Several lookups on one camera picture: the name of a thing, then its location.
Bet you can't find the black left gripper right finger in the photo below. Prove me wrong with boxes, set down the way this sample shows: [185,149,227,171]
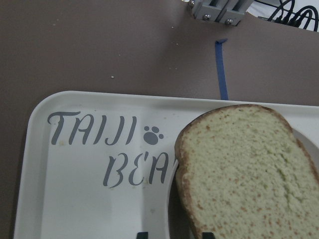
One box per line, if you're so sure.
[202,232,215,239]

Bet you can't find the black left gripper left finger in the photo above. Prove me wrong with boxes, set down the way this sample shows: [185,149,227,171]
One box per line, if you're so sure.
[136,232,149,239]

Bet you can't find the bread slice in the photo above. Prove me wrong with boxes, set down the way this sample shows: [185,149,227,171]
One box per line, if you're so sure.
[175,105,319,239]

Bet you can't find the cream bear serving tray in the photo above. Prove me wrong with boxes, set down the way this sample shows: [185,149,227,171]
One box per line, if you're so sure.
[12,90,319,239]

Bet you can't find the aluminium frame post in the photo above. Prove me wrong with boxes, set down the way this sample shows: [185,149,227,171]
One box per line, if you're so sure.
[183,0,254,26]

